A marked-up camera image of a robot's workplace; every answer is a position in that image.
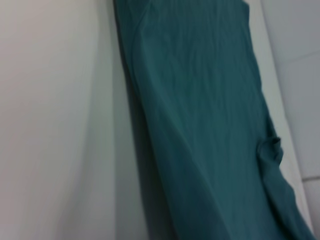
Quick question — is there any teal blue shirt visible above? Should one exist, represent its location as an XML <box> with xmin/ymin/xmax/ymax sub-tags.
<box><xmin>112</xmin><ymin>0</ymin><xmax>317</xmax><ymax>240</ymax></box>

